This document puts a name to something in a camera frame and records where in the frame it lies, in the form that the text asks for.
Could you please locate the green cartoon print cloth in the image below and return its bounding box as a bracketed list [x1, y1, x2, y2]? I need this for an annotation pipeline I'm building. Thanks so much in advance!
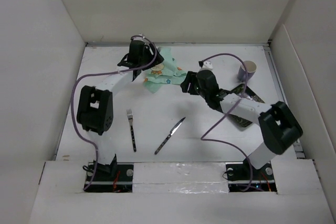
[143, 47, 187, 93]

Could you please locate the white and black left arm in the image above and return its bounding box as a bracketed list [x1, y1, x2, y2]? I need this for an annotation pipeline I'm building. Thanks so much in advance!
[70, 35, 164, 175]

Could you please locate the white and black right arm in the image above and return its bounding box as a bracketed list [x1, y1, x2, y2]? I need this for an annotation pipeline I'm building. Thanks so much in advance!
[180, 70, 303, 179]

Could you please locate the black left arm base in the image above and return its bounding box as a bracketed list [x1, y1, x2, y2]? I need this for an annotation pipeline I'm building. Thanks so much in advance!
[84, 163, 134, 193]

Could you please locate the black floral rectangular plate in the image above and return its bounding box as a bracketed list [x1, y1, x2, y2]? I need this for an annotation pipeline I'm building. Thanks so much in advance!
[228, 83, 264, 131]

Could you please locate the purple cup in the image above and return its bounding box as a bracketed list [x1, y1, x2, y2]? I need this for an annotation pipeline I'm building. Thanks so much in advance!
[237, 60, 257, 82]

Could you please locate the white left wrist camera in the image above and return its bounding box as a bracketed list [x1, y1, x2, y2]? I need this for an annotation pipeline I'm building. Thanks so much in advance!
[131, 34, 145, 41]

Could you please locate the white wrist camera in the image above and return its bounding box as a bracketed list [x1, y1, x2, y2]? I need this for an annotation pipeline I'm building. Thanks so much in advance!
[198, 61, 213, 71]
[131, 34, 145, 41]

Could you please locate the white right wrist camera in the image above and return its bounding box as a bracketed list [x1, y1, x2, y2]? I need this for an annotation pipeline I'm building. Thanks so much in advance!
[198, 61, 213, 71]

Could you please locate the knife with patterned handle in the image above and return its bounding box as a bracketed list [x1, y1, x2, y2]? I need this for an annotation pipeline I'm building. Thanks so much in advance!
[154, 117, 186, 155]

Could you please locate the silver fork with patterned handle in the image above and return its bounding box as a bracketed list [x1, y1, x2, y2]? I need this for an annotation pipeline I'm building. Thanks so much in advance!
[127, 109, 137, 152]

